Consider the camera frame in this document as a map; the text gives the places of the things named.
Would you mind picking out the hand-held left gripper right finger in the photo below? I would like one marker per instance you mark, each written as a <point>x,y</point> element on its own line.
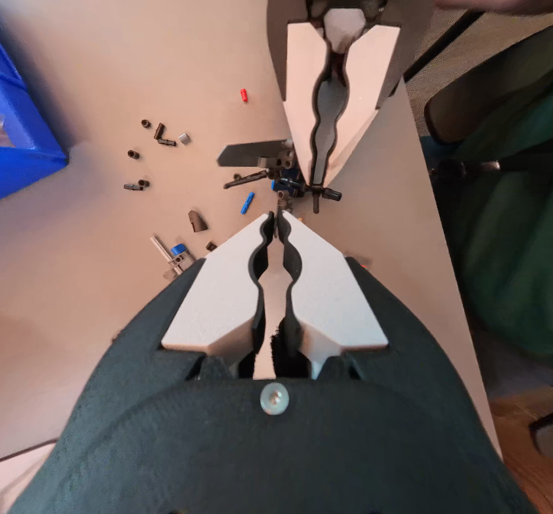
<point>337,306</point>

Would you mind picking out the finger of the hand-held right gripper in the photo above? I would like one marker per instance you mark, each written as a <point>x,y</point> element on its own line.
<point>300,73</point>
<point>371,64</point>

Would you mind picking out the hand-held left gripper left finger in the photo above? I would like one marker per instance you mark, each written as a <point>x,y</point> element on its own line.
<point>216,306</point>

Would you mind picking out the grey lego wing assembly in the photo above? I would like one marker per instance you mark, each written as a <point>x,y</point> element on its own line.
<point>246,153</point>

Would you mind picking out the black lego T connector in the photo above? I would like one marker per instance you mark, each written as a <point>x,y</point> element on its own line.
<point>330,194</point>

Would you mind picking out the grey lego axle blue assembly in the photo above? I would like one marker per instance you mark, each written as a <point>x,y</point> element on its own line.
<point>177,257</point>

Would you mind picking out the blue lego long pin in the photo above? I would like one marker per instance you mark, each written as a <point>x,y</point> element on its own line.
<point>247,203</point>

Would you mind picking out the small shiny grey lego piece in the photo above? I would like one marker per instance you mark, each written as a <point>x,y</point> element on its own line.
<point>185,139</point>

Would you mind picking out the black lego long pin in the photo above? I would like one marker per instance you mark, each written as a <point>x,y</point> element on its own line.
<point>131,187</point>

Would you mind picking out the black lego pin pair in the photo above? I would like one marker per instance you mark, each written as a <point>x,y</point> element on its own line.
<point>160,131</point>

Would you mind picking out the blue plastic bin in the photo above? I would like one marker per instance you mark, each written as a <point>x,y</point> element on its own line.
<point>21,142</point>

